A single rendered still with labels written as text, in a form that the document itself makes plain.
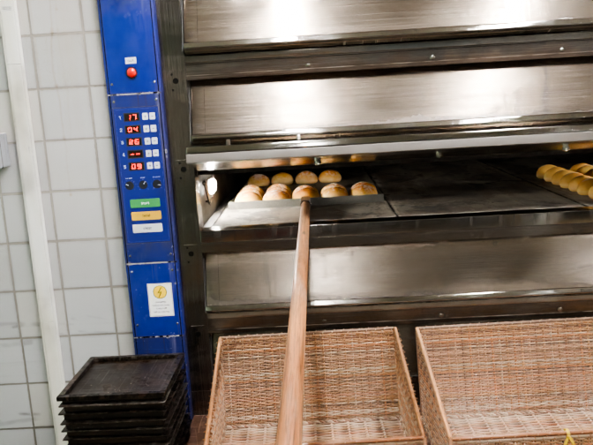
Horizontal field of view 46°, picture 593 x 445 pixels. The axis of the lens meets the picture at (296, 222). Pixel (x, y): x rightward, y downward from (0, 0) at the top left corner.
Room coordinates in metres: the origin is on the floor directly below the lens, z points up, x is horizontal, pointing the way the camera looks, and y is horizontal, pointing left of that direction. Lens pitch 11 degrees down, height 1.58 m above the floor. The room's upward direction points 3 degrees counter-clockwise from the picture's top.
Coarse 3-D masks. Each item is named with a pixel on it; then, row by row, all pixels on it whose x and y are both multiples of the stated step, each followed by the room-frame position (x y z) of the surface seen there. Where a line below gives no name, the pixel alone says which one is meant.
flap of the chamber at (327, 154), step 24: (384, 144) 1.91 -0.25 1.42; (408, 144) 1.91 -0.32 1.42; (432, 144) 1.90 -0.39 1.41; (456, 144) 1.90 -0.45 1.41; (480, 144) 1.90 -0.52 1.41; (504, 144) 1.90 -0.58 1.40; (528, 144) 1.90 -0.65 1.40; (552, 144) 1.93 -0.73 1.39; (576, 144) 1.96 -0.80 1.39; (216, 168) 2.07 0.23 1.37; (240, 168) 2.10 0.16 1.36
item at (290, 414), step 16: (304, 208) 2.18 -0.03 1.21; (304, 224) 1.92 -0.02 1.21; (304, 240) 1.72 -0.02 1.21; (304, 256) 1.56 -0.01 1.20; (304, 272) 1.43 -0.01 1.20; (304, 288) 1.32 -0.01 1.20; (304, 304) 1.22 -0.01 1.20; (304, 320) 1.14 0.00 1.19; (288, 336) 1.05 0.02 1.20; (304, 336) 1.06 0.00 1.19; (288, 352) 0.98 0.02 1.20; (304, 352) 1.00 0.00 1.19; (288, 368) 0.92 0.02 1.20; (288, 384) 0.86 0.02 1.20; (288, 400) 0.81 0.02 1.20; (288, 416) 0.77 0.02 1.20; (288, 432) 0.73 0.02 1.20
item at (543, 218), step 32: (256, 224) 2.12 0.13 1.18; (288, 224) 2.09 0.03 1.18; (320, 224) 2.06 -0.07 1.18; (352, 224) 2.06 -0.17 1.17; (384, 224) 2.05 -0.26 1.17; (416, 224) 2.05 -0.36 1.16; (448, 224) 2.05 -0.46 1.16; (480, 224) 2.04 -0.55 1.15; (512, 224) 2.04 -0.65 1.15; (544, 224) 2.04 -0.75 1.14
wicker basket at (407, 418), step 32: (224, 352) 2.02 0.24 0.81; (256, 352) 2.02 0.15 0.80; (320, 352) 2.01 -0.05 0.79; (352, 352) 2.01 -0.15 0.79; (384, 352) 2.01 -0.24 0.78; (224, 384) 1.99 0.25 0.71; (256, 384) 1.99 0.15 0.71; (320, 384) 1.98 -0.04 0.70; (352, 384) 1.98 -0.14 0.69; (384, 384) 1.98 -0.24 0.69; (224, 416) 1.95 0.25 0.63; (256, 416) 1.97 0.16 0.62; (320, 416) 1.96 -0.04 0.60; (352, 416) 1.96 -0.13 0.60; (384, 416) 1.96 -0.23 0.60; (416, 416) 1.64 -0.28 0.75
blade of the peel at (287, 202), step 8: (232, 200) 2.52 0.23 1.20; (256, 200) 2.42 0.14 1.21; (264, 200) 2.42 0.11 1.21; (272, 200) 2.42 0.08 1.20; (280, 200) 2.42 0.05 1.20; (288, 200) 2.42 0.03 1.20; (296, 200) 2.42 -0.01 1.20; (312, 200) 2.42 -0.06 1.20; (320, 200) 2.42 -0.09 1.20; (328, 200) 2.41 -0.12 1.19; (336, 200) 2.41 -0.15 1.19; (344, 200) 2.41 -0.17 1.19; (352, 200) 2.41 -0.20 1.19; (360, 200) 2.41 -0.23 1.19; (368, 200) 2.41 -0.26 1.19; (376, 200) 2.41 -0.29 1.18; (232, 208) 2.43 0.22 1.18; (240, 208) 2.43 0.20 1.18; (248, 208) 2.43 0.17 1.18
